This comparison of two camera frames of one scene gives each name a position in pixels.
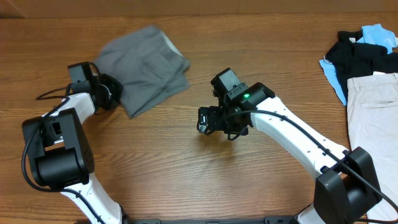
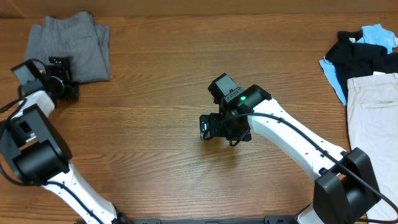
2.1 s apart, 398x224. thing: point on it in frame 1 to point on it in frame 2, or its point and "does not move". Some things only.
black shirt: (350, 58) does not move
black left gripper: (115, 88) to (64, 71)
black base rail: (283, 219) does not move
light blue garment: (374, 34) does not move
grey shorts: (148, 66) to (72, 35)
